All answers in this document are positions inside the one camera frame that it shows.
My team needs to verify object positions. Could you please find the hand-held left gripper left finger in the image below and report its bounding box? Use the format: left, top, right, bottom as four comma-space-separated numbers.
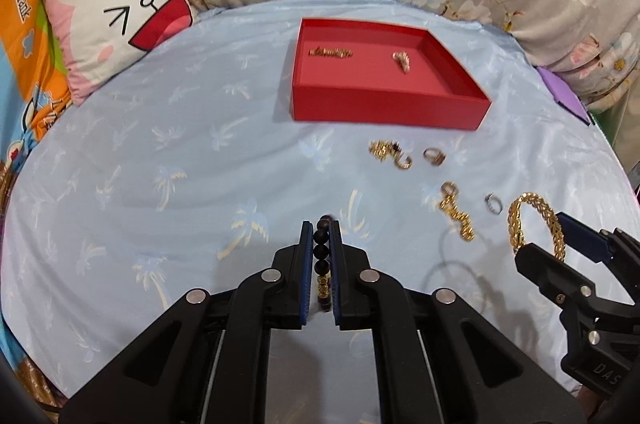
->
59, 220, 313, 424

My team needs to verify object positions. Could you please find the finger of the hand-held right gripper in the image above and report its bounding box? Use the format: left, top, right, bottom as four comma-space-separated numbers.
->
556, 211, 640, 266
514, 243, 599, 306

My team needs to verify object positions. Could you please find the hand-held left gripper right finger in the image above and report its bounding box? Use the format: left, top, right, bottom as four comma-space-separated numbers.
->
330, 220, 586, 424

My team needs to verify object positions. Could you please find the dark bead bracelet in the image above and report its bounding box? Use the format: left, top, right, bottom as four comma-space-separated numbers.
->
312, 215, 333, 312

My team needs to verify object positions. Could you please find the gold braided bangle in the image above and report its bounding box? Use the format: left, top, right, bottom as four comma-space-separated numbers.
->
507, 191, 567, 262

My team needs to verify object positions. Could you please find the gold twisted chain bracelet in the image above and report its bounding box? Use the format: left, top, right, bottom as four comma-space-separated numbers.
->
439, 181, 476, 242

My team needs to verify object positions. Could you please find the gold pendant cluster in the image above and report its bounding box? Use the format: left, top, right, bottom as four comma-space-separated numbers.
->
369, 140, 401, 161

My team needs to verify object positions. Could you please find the red tray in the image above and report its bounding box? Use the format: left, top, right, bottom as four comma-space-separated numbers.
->
291, 18, 493, 132

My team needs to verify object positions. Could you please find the green object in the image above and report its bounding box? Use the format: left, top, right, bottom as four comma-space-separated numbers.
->
592, 104, 621, 145

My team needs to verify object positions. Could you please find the purple flat object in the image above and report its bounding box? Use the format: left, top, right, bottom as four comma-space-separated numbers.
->
536, 65, 591, 125

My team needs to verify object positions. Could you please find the cat face pillow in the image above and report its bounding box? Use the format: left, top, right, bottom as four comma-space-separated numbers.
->
42, 0, 197, 106

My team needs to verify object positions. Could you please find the colourful cartoon blanket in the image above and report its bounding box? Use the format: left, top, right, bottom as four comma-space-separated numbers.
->
0, 0, 121, 415

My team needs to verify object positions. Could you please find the gold link chain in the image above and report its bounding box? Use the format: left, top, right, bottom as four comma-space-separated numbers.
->
308, 47, 354, 59

